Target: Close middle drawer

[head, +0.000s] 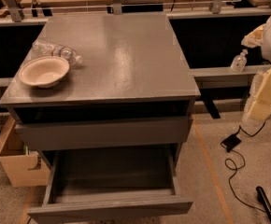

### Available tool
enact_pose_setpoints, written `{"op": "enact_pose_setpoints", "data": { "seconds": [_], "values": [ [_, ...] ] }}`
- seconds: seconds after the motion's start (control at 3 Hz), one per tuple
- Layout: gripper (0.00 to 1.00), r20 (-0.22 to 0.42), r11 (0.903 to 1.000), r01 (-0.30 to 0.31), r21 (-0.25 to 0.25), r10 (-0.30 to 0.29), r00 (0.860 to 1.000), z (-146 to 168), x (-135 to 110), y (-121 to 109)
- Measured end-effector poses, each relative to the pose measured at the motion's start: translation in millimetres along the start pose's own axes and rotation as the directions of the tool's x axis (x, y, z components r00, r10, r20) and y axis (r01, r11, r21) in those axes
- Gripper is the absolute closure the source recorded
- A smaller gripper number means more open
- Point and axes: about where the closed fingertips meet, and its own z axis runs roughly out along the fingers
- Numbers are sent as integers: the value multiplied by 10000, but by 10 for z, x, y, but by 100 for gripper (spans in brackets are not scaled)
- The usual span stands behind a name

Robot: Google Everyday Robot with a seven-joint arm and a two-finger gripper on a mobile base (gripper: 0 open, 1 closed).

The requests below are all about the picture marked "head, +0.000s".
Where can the grey metal rail shelf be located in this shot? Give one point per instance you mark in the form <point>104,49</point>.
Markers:
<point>225,77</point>

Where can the clear plastic water bottle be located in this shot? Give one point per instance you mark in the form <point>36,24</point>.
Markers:
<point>42,48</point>

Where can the white paper bowl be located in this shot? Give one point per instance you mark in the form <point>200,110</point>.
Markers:
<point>44,72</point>

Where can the cardboard box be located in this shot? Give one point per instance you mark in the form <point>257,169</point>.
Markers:
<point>24,168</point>

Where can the grey drawer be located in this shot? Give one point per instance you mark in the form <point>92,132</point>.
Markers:
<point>98,184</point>
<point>110,133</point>

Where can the black power adapter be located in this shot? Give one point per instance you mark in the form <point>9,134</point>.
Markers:
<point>231,142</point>

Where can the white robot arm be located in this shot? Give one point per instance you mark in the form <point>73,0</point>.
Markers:
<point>261,36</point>

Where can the grey top drawer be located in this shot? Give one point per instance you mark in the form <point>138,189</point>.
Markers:
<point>110,133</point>

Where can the grey drawer cabinet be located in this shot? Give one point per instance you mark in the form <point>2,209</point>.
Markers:
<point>132,68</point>

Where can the clear sanitizer pump bottle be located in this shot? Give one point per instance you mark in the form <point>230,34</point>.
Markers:
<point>239,61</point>

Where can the black cylindrical tool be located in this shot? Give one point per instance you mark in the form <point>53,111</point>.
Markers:
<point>262,198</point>

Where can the white foam-padded gripper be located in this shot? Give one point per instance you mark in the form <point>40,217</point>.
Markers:
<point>258,105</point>

